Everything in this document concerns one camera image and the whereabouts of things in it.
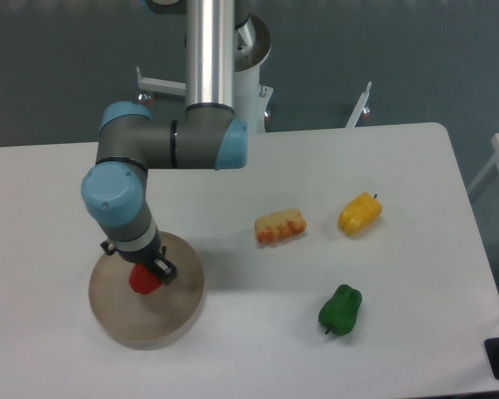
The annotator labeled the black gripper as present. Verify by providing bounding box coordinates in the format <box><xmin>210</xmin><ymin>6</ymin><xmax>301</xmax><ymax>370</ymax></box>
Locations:
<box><xmin>100</xmin><ymin>236</ymin><xmax>177</xmax><ymax>285</ymax></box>

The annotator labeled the red bell pepper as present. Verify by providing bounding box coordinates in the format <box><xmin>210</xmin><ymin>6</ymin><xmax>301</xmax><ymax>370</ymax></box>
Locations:
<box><xmin>128</xmin><ymin>264</ymin><xmax>162</xmax><ymax>295</ymax></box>

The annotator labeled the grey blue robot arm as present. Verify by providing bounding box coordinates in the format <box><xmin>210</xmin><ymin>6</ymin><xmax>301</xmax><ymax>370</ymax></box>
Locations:
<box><xmin>81</xmin><ymin>1</ymin><xmax>249</xmax><ymax>284</ymax></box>

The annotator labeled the beige round plate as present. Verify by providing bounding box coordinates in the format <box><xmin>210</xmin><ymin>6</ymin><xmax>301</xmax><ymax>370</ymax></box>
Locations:
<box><xmin>88</xmin><ymin>231</ymin><xmax>205</xmax><ymax>350</ymax></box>

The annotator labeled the green bell pepper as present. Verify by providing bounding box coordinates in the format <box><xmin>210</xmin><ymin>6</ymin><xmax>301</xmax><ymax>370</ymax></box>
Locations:
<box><xmin>318</xmin><ymin>284</ymin><xmax>363</xmax><ymax>337</ymax></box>

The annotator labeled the yellow bell pepper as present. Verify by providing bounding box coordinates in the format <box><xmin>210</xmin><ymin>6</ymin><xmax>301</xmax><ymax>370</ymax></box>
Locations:
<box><xmin>337</xmin><ymin>192</ymin><xmax>383</xmax><ymax>236</ymax></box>

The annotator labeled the orange bread piece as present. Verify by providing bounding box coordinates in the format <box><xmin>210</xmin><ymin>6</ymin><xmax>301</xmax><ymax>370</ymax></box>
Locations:
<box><xmin>254</xmin><ymin>208</ymin><xmax>307</xmax><ymax>244</ymax></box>

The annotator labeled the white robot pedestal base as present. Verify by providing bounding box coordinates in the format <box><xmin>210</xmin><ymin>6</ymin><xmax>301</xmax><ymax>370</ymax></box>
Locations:
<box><xmin>133</xmin><ymin>14</ymin><xmax>374</xmax><ymax>135</ymax></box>

